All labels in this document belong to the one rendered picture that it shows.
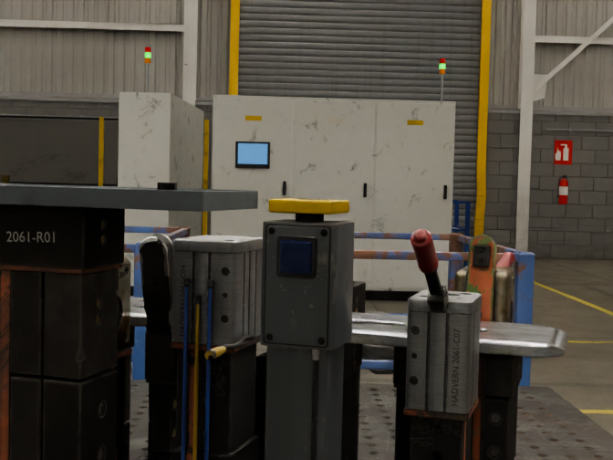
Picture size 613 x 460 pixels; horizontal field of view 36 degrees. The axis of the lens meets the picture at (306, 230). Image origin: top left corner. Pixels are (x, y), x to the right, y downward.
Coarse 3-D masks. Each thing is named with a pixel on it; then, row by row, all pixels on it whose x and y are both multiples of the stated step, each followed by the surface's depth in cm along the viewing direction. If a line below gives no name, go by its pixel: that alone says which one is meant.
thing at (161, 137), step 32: (128, 96) 912; (160, 96) 911; (128, 128) 914; (160, 128) 913; (192, 128) 1063; (128, 160) 915; (160, 160) 915; (192, 160) 1069; (128, 224) 919; (160, 224) 918; (192, 224) 1082; (128, 256) 920
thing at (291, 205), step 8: (272, 200) 83; (280, 200) 83; (288, 200) 83; (296, 200) 83; (304, 200) 83; (312, 200) 83; (320, 200) 83; (328, 200) 84; (336, 200) 85; (344, 200) 86; (272, 208) 83; (280, 208) 83; (288, 208) 83; (296, 208) 83; (304, 208) 83; (312, 208) 82; (320, 208) 82; (328, 208) 82; (336, 208) 83; (344, 208) 86; (296, 216) 85; (304, 216) 84; (312, 216) 84; (320, 216) 85
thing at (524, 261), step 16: (464, 240) 418; (368, 256) 320; (384, 256) 320; (400, 256) 320; (448, 256) 321; (464, 256) 321; (528, 256) 322; (448, 272) 441; (528, 272) 322; (448, 288) 440; (528, 288) 323; (528, 304) 323; (528, 320) 323; (368, 352) 365; (384, 352) 362; (368, 368) 322; (384, 368) 322; (528, 368) 324; (528, 384) 324
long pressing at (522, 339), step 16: (144, 320) 118; (352, 320) 121; (368, 320) 121; (384, 320) 120; (400, 320) 121; (352, 336) 110; (368, 336) 109; (384, 336) 109; (400, 336) 108; (480, 336) 110; (496, 336) 110; (512, 336) 110; (528, 336) 111; (544, 336) 111; (560, 336) 113; (480, 352) 105; (496, 352) 105; (512, 352) 104; (528, 352) 104; (544, 352) 104; (560, 352) 105
